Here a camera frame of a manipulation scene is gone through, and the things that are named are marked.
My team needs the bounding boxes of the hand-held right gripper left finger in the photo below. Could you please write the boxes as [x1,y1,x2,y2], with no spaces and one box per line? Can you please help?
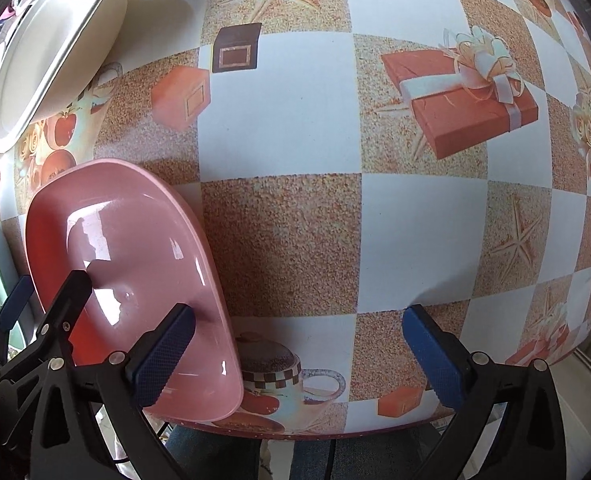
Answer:
[28,304,197,480]

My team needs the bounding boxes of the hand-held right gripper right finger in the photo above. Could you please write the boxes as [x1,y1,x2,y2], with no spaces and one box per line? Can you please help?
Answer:
[402,304,576,480]

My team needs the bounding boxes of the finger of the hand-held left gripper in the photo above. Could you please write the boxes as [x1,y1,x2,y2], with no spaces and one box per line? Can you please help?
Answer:
[0,270,94,396]
[0,275,36,366]

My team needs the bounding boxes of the pink bowl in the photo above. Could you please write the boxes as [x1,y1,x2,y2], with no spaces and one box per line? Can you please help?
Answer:
[24,158,246,423]

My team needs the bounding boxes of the white plate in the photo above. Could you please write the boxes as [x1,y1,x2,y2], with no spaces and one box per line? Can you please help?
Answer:
[0,0,137,153]

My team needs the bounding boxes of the person's blue jeans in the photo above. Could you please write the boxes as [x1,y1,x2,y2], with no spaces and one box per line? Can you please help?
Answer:
[166,422,446,480]

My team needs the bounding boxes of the printed checkered tablecloth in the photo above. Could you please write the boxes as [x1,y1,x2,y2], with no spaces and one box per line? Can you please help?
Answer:
[0,0,591,443]

